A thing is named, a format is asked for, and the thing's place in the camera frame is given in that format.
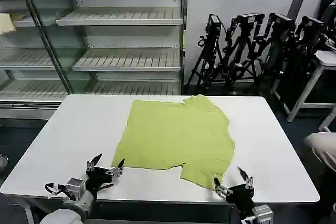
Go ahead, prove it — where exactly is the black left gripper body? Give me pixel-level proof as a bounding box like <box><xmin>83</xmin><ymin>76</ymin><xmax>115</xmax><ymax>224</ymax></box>
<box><xmin>85</xmin><ymin>166</ymin><xmax>122</xmax><ymax>192</ymax></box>

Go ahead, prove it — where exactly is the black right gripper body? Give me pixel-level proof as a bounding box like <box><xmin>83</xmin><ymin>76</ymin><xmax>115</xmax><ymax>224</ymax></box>
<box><xmin>225</xmin><ymin>184</ymin><xmax>256</xmax><ymax>210</ymax></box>

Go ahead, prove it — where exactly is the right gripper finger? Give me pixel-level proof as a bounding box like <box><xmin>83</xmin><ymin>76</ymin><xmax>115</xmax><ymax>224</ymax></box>
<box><xmin>213</xmin><ymin>177</ymin><xmax>232</xmax><ymax>197</ymax></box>
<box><xmin>237</xmin><ymin>166</ymin><xmax>254</xmax><ymax>189</ymax></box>

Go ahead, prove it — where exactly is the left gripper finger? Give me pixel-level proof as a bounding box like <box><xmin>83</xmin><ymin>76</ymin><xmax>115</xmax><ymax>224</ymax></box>
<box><xmin>87</xmin><ymin>153</ymin><xmax>103</xmax><ymax>172</ymax></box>
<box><xmin>105</xmin><ymin>157</ymin><xmax>127</xmax><ymax>177</ymax></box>

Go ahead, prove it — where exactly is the green t-shirt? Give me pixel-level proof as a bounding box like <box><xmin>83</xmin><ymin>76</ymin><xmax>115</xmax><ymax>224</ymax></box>
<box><xmin>111</xmin><ymin>94</ymin><xmax>236</xmax><ymax>191</ymax></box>

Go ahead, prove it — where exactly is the person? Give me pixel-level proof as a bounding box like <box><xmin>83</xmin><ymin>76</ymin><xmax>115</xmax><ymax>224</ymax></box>
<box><xmin>303</xmin><ymin>132</ymin><xmax>336</xmax><ymax>173</ymax></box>

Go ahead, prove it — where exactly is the empty metal shelf rack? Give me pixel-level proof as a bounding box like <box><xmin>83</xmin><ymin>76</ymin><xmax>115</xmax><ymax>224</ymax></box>
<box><xmin>0</xmin><ymin>0</ymin><xmax>189</xmax><ymax>120</ymax></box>

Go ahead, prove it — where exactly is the white side table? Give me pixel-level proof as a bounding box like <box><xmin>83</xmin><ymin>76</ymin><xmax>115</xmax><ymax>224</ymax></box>
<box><xmin>271</xmin><ymin>49</ymin><xmax>336</xmax><ymax>133</ymax></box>

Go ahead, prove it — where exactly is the tan cardboard box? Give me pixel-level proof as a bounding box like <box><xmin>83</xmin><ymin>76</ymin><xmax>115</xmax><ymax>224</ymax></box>
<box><xmin>0</xmin><ymin>12</ymin><xmax>17</xmax><ymax>35</ymax></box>

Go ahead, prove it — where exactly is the black monitor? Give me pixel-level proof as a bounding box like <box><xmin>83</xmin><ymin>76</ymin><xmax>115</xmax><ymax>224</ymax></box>
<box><xmin>320</xmin><ymin>0</ymin><xmax>336</xmax><ymax>27</ymax></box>

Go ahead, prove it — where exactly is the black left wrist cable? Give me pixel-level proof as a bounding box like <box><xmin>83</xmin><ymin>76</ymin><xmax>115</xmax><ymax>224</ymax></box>
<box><xmin>44</xmin><ymin>182</ymin><xmax>69</xmax><ymax>199</ymax></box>

